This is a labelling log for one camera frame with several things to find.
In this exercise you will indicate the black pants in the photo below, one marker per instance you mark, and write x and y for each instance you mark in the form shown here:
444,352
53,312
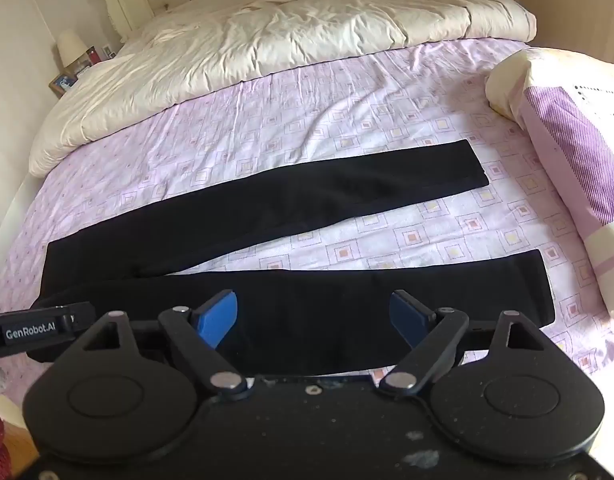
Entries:
287,200

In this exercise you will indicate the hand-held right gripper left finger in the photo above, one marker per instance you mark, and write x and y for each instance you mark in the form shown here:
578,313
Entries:
221,316

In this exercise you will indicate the cream table lamp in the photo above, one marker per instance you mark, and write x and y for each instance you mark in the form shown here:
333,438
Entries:
69,45

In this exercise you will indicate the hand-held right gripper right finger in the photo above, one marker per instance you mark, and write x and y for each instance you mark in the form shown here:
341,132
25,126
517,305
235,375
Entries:
406,317

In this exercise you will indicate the wooden picture frame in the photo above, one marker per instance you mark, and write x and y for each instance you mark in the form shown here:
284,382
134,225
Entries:
63,84

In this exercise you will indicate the cream duvet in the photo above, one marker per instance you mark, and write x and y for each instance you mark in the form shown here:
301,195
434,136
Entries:
287,25

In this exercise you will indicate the red box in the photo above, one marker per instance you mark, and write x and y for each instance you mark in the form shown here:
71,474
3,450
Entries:
89,56

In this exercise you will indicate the purple striped pillow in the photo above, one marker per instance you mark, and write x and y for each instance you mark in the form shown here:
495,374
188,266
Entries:
577,125

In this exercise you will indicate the pink patterned bed sheet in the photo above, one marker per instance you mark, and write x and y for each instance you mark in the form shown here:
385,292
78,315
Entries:
362,110

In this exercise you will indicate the small white frame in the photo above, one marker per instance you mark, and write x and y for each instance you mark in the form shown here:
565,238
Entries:
109,51

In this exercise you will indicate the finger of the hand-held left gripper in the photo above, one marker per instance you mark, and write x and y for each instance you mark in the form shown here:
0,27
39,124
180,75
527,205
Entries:
83,316

